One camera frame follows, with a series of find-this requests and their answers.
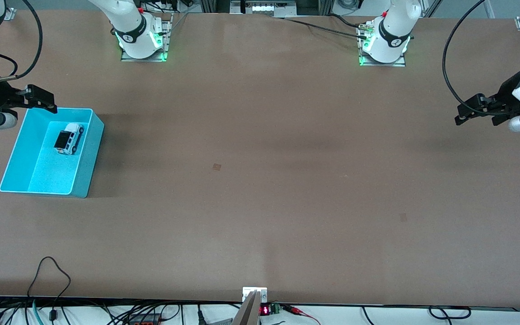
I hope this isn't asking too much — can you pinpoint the white jeep toy black roof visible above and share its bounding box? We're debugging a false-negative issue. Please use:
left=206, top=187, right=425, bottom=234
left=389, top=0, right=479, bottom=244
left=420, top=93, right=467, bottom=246
left=54, top=123, right=85, bottom=155

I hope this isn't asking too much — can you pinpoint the cyan plastic bin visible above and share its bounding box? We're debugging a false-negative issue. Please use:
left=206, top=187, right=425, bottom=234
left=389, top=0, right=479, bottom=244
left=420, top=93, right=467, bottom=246
left=0, top=107, right=105, bottom=199

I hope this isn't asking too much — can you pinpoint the grey lit control box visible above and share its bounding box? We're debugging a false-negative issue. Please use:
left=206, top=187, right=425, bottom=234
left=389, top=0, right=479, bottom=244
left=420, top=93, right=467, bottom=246
left=230, top=0, right=297, bottom=16

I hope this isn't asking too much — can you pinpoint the black box with orange buttons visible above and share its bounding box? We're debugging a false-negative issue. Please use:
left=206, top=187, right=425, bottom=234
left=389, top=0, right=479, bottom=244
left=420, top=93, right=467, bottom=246
left=127, top=315, right=163, bottom=325

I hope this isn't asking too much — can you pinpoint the red and black clip lead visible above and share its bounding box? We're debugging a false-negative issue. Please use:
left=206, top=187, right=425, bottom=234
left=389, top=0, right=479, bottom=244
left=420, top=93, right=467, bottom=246
left=283, top=305, right=321, bottom=325

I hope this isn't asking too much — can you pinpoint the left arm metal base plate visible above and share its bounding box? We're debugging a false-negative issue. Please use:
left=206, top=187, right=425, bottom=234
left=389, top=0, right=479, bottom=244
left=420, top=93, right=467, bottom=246
left=358, top=23, right=406, bottom=67

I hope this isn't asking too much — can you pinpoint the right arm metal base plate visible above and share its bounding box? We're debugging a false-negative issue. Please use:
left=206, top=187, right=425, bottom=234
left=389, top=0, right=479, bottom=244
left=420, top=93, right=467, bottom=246
left=121, top=13, right=171, bottom=62

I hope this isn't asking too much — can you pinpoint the black cable lying on table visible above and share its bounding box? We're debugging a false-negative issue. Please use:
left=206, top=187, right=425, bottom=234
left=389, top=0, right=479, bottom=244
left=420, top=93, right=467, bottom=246
left=283, top=14, right=369, bottom=39

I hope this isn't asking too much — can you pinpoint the black coiled cable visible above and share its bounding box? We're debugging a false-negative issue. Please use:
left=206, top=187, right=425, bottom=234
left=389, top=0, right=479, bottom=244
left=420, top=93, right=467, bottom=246
left=362, top=306, right=472, bottom=325

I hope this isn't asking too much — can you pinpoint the thin looped black cable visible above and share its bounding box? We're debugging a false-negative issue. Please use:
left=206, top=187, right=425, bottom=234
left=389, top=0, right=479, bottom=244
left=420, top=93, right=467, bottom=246
left=26, top=256, right=72, bottom=322

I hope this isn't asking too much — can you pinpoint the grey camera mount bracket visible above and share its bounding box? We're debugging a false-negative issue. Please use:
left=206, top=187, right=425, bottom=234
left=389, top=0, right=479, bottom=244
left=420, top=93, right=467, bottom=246
left=232, top=287, right=268, bottom=325

